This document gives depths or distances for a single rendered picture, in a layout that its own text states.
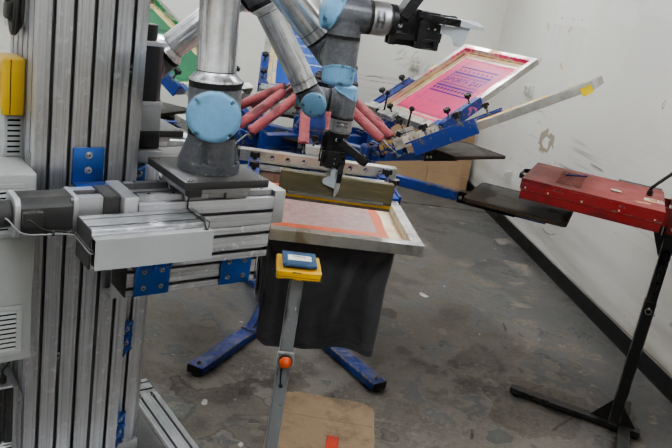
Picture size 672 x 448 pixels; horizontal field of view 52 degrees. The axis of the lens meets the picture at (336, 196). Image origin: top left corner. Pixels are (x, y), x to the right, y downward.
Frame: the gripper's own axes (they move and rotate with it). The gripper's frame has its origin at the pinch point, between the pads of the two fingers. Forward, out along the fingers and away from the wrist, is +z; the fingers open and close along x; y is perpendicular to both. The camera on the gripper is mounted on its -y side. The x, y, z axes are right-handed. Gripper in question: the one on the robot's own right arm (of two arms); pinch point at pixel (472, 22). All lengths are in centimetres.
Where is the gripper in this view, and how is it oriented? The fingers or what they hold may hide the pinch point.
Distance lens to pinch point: 164.6
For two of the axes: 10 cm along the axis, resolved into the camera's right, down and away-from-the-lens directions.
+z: 9.6, 0.7, 2.5
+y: -1.5, 9.4, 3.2
